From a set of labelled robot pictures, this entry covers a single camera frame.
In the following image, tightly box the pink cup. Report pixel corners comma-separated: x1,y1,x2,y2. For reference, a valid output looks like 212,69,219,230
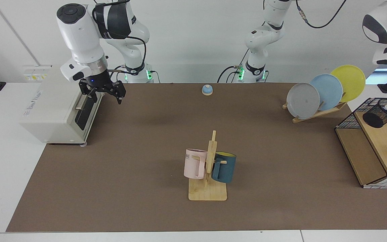
184,149,208,179

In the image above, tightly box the black base cable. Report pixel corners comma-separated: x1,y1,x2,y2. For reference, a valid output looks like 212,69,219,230
217,49,249,83

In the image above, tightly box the black mesh pen holder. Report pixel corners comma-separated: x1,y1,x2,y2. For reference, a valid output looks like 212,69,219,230
362,99,387,129

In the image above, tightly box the wooden plate rack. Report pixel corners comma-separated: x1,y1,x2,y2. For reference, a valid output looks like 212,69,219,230
282,101,348,124

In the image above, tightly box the yellow plate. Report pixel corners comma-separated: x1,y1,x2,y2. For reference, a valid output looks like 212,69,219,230
330,65,366,103

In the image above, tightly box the pale toaster oven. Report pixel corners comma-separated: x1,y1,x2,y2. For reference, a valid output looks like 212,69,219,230
19,66,105,146

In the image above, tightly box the white socket box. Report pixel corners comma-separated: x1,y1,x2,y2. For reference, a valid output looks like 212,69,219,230
23,65,52,82

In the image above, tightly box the wooden cup stand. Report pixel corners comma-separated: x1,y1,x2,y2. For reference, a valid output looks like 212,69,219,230
188,130,228,201

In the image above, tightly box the grey plate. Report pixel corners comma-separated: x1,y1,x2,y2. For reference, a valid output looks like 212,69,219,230
286,83,320,120

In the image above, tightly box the light blue plate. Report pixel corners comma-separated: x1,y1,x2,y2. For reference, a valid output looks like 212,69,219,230
309,74,343,112

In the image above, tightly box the dark teal cup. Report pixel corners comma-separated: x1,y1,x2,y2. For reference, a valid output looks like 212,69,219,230
211,152,237,184

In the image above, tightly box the wire basket with wooden floor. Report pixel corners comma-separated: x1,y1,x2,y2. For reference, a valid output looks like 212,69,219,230
335,97,387,189

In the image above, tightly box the brown table cloth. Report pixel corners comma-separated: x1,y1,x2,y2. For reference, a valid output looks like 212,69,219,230
6,83,387,232

